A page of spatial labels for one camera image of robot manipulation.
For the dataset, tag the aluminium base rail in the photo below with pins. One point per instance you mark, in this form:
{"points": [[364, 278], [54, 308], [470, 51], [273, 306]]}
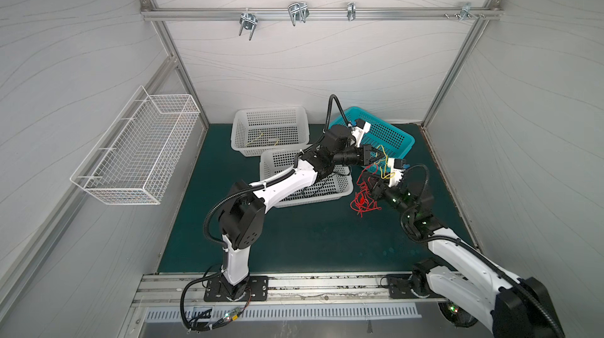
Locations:
{"points": [[164, 290]]}

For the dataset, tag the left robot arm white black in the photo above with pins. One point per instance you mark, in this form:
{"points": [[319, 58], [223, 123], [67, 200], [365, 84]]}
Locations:
{"points": [[237, 220]]}

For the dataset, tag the white plastic basket near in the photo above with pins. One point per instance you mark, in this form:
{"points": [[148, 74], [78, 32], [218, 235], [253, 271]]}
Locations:
{"points": [[334, 187]]}

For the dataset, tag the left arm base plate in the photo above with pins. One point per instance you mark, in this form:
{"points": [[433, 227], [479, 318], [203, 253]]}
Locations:
{"points": [[254, 288]]}

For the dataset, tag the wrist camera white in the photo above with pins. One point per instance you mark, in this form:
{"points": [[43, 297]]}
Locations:
{"points": [[397, 169], [360, 128]]}

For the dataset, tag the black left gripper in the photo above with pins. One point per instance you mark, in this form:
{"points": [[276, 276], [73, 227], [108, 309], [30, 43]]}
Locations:
{"points": [[367, 154]]}

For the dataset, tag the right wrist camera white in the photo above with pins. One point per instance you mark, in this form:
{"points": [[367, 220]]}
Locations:
{"points": [[397, 169]]}

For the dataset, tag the white plastic basket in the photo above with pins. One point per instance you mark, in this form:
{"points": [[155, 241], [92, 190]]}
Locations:
{"points": [[334, 187], [258, 130]]}

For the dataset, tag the white vented cable duct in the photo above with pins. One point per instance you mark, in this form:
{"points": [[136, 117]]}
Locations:
{"points": [[294, 312]]}

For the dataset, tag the metal hook clamp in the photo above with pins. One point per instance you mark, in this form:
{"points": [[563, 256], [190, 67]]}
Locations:
{"points": [[298, 12], [248, 22], [351, 11], [466, 13]]}

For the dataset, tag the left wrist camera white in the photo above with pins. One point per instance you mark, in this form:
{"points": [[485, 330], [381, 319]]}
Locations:
{"points": [[360, 128]]}

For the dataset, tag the white wire wall basket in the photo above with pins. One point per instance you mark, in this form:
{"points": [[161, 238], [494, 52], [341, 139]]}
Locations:
{"points": [[133, 161]]}

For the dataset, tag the white plastic basket far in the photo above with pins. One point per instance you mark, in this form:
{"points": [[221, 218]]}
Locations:
{"points": [[258, 130]]}

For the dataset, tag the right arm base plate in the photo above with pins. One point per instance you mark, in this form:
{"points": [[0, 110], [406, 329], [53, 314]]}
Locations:
{"points": [[400, 286]]}

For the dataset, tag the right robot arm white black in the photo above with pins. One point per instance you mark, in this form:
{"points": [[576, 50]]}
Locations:
{"points": [[505, 303]]}

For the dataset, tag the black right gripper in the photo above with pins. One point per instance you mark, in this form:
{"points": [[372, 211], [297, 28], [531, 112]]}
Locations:
{"points": [[377, 186]]}

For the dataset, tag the aluminium crossbar rail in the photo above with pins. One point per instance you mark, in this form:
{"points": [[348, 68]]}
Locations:
{"points": [[316, 14]]}

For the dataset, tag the teal plastic basket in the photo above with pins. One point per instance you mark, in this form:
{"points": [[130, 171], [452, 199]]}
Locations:
{"points": [[382, 135]]}

